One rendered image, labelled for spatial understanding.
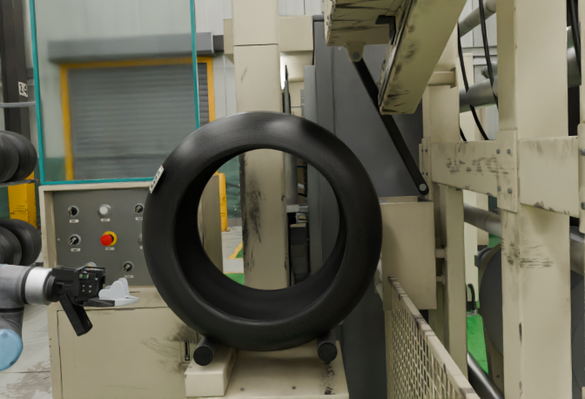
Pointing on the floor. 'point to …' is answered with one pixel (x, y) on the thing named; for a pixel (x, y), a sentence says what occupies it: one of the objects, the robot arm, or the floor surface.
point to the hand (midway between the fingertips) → (133, 302)
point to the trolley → (20, 166)
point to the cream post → (265, 195)
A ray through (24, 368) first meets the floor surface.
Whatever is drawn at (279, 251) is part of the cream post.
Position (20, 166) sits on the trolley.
